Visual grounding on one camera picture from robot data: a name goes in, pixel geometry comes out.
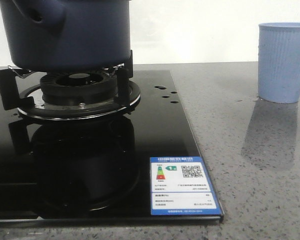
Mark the light blue ribbed cup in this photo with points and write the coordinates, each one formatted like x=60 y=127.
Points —
x=279 y=62

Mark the black metal pot support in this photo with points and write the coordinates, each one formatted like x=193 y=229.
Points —
x=30 y=103

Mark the dark blue cooking pot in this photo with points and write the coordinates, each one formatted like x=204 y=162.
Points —
x=54 y=35

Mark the blue energy label sticker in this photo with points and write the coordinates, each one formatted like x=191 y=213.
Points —
x=181 y=186

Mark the black gas burner head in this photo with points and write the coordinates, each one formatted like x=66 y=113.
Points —
x=73 y=88

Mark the black glass gas stove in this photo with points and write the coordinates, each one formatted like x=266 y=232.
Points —
x=96 y=171

